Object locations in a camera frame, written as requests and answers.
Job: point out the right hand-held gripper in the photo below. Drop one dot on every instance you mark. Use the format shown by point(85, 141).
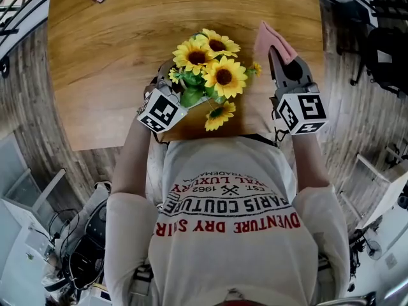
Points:
point(306, 110)

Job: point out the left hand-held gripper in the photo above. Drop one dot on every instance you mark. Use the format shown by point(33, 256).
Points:
point(162, 112)

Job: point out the pink cloth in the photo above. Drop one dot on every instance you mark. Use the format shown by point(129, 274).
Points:
point(271, 37)

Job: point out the sunflower bouquet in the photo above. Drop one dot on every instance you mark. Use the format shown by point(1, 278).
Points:
point(223, 76)

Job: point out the person's left forearm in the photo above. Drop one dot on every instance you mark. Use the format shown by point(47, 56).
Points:
point(130, 161)

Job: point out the person's right forearm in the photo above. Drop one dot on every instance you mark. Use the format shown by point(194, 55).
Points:
point(309, 164)

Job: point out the black office chair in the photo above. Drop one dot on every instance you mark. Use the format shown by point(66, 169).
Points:
point(385, 59)

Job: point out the black metal railing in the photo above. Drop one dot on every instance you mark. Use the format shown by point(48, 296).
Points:
point(392, 11)
point(9, 31)

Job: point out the white desk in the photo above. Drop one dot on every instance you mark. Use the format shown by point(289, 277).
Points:
point(389, 196)

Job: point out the black swivel chair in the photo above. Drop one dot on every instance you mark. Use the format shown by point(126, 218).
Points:
point(95, 225)

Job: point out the person's white printed t-shirt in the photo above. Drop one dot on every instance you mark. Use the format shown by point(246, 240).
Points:
point(229, 250)

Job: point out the floor fan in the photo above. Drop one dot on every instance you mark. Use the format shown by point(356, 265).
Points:
point(373, 250)

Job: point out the white worktable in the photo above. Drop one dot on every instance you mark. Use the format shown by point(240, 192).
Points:
point(19, 234)

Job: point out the white frame cabinet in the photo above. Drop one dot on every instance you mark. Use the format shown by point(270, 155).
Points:
point(22, 193)

